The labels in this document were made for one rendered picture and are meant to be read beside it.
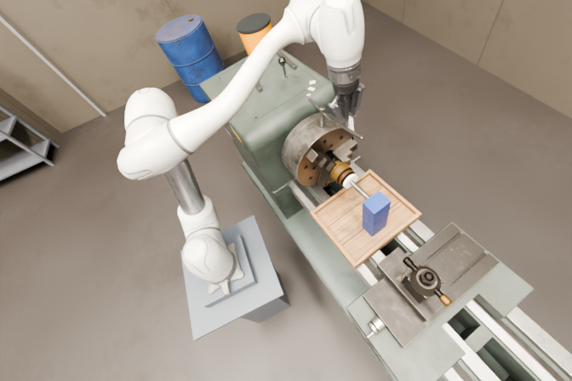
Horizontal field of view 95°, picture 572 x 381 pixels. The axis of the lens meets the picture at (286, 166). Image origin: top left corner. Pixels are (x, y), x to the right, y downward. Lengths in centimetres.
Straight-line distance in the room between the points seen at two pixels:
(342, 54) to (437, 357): 93
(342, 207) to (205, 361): 147
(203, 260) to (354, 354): 121
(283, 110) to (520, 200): 191
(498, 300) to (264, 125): 102
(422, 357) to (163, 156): 97
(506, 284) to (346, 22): 97
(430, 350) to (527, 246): 143
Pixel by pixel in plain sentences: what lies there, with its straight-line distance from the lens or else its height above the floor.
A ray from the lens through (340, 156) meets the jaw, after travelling 112.
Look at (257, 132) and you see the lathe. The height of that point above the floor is 125.
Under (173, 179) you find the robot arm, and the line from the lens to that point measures 102.
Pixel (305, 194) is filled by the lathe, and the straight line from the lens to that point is 132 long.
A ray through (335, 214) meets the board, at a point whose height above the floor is 89.
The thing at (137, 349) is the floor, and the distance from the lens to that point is 254.
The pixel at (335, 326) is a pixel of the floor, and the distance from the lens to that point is 201.
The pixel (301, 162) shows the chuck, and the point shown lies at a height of 117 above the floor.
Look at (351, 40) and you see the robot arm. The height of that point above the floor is 166.
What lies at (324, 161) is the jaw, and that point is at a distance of 104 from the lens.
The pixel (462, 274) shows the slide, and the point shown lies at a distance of 113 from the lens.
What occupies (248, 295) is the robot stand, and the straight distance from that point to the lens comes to 135.
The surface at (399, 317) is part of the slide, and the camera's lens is 104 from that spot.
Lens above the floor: 200
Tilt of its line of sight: 52 degrees down
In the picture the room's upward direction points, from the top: 22 degrees counter-clockwise
